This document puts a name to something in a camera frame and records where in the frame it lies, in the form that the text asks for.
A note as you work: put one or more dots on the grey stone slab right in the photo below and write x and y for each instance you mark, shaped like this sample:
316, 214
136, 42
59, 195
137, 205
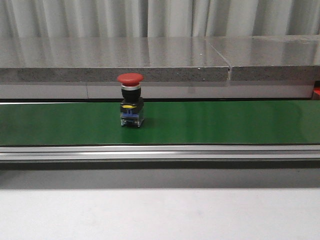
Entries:
290, 59

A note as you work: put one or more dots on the green conveyor belt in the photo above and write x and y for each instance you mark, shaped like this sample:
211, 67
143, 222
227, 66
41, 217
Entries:
178, 122

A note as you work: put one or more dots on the red object at edge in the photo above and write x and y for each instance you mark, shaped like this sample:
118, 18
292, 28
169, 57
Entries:
316, 93

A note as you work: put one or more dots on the aluminium conveyor side rail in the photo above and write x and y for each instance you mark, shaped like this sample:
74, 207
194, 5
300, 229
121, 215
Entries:
159, 153

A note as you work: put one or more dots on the white pleated curtain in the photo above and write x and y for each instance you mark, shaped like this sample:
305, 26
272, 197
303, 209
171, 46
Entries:
158, 18

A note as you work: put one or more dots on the grey stone countertop slab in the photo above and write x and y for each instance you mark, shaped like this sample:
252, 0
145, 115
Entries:
102, 59

